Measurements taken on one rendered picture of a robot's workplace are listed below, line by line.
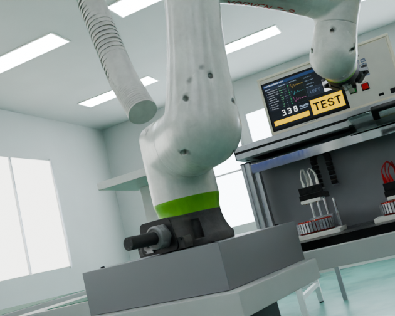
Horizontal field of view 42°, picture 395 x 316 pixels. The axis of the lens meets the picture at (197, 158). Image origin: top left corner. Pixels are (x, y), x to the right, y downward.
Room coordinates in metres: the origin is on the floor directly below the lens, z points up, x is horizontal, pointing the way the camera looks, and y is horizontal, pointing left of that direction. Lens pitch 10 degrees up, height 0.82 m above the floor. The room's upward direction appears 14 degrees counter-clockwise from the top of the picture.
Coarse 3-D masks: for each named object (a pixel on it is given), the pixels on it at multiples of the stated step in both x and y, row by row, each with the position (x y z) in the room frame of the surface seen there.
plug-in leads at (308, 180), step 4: (308, 168) 1.68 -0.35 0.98; (300, 172) 1.67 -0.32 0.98; (304, 172) 1.68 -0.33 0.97; (300, 176) 1.66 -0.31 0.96; (308, 176) 1.69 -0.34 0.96; (316, 176) 1.67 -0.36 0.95; (300, 180) 1.66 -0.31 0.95; (308, 180) 1.69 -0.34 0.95; (316, 180) 1.64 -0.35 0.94; (304, 184) 1.66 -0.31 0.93; (308, 184) 1.68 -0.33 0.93; (312, 184) 1.64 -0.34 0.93
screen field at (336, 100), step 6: (324, 96) 1.61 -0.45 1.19; (330, 96) 1.60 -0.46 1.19; (336, 96) 1.60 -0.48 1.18; (342, 96) 1.59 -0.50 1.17; (312, 102) 1.63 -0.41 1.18; (318, 102) 1.62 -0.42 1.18; (324, 102) 1.61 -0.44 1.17; (330, 102) 1.61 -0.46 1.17; (336, 102) 1.60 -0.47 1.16; (342, 102) 1.59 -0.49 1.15; (312, 108) 1.63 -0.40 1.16; (318, 108) 1.62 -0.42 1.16; (324, 108) 1.61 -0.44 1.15; (330, 108) 1.61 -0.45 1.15
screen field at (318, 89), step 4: (320, 84) 1.61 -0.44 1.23; (308, 88) 1.62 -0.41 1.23; (312, 88) 1.62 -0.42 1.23; (316, 88) 1.62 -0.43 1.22; (320, 88) 1.61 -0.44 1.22; (324, 88) 1.61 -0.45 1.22; (328, 88) 1.60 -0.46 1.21; (308, 92) 1.63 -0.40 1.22; (312, 92) 1.62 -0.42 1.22; (316, 92) 1.62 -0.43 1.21; (320, 92) 1.61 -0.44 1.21; (308, 96) 1.63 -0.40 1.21
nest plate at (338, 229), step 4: (332, 228) 1.51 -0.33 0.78; (336, 228) 1.44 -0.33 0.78; (340, 228) 1.45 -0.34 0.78; (344, 228) 1.52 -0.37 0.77; (320, 232) 1.45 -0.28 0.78; (324, 232) 1.45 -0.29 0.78; (328, 232) 1.45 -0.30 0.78; (332, 232) 1.44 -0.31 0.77; (336, 232) 1.44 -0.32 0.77; (300, 236) 1.49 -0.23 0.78; (304, 236) 1.47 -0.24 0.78; (308, 236) 1.47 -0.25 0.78; (312, 236) 1.46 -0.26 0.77; (316, 236) 1.46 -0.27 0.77; (300, 240) 1.48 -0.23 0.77
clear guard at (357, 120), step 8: (368, 112) 1.35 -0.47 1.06; (384, 112) 1.32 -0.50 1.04; (392, 112) 1.31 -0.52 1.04; (352, 120) 1.35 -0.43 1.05; (360, 120) 1.34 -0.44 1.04; (368, 120) 1.33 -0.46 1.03; (376, 120) 1.31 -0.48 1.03; (384, 120) 1.30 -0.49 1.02; (392, 120) 1.29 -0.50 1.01; (352, 128) 1.34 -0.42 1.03; (360, 128) 1.32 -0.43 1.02; (368, 128) 1.31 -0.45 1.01; (376, 128) 1.30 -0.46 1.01
